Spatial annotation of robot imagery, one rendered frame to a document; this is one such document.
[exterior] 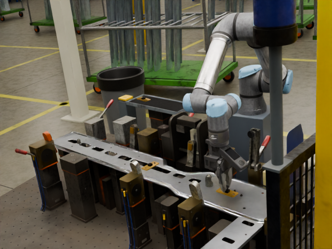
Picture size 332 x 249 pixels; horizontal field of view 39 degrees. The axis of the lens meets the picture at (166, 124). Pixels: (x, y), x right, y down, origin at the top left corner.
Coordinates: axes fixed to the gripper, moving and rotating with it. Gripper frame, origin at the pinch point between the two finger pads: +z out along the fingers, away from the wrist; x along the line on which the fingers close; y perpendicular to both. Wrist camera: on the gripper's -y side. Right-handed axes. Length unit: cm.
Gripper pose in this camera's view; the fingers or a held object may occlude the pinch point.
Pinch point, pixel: (227, 188)
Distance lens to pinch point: 183.3
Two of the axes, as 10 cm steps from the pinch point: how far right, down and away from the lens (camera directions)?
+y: -7.4, -1.7, 6.5
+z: 1.1, 9.2, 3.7
